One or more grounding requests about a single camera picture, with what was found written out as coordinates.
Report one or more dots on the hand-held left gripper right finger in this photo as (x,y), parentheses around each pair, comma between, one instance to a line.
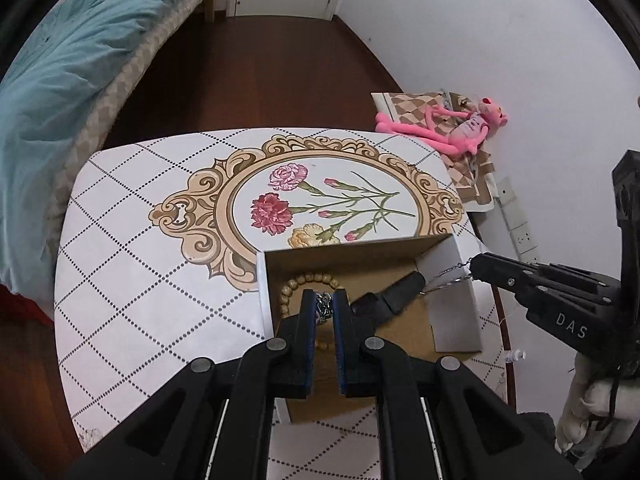
(340,312)

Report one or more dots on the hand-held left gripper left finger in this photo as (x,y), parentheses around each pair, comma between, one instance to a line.
(309,312)

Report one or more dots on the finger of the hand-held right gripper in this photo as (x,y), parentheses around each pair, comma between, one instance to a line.
(530,276)
(395,296)

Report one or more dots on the cardboard box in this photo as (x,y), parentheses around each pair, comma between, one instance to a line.
(400,265)

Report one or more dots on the person's right hand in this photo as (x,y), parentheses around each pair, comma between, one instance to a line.
(595,402)

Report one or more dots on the small white bottle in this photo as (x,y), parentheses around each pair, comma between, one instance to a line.
(515,356)

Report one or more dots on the pink plush toy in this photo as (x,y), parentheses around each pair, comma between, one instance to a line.
(465,132)

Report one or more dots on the floral print tablecloth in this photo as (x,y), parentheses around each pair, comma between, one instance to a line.
(150,285)

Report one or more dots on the red cloth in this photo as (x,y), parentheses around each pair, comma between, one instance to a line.
(22,307)

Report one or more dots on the teal blanket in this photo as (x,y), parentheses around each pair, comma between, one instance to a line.
(65,85)

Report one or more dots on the white wall socket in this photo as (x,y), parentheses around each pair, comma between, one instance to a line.
(517,220)

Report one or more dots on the wooden bed frame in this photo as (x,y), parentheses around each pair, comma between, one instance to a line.
(209,2)

